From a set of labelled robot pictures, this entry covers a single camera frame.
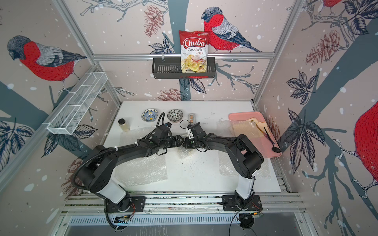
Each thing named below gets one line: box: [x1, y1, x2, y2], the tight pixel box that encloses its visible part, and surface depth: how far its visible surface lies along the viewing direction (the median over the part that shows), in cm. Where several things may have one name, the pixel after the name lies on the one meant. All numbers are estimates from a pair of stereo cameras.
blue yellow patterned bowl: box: [141, 108, 159, 123], surface depth 113 cm
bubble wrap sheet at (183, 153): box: [175, 145, 194, 160], surface depth 86 cm
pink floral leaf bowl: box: [167, 109, 184, 123], surface depth 112 cm
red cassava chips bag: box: [178, 29, 210, 73], surface depth 87 cm
